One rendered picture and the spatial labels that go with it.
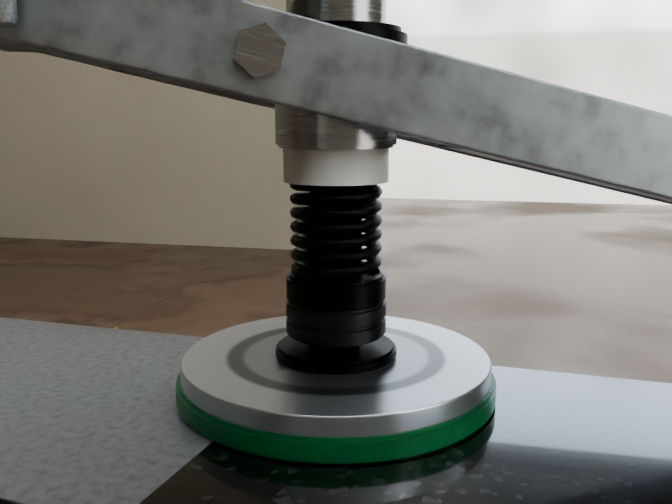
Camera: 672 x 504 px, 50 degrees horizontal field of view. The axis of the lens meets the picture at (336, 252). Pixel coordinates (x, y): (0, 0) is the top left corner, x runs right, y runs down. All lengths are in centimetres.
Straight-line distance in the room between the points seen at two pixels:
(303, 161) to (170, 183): 534
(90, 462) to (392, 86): 27
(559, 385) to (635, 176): 16
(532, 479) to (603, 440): 7
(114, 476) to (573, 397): 30
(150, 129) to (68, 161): 77
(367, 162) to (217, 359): 17
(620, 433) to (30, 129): 608
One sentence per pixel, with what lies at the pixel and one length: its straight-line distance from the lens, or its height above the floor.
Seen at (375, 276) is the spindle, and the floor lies 91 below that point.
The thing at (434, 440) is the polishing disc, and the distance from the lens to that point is 43.
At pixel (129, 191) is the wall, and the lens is 596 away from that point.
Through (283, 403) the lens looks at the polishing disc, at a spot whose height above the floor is 85.
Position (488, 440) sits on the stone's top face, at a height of 82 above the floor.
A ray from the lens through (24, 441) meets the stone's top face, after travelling 48.
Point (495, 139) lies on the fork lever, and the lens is 45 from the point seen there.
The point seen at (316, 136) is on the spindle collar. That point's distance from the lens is 44.
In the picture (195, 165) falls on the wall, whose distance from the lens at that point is 569.
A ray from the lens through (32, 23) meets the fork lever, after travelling 42.
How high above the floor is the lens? 101
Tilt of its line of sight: 11 degrees down
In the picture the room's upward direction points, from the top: straight up
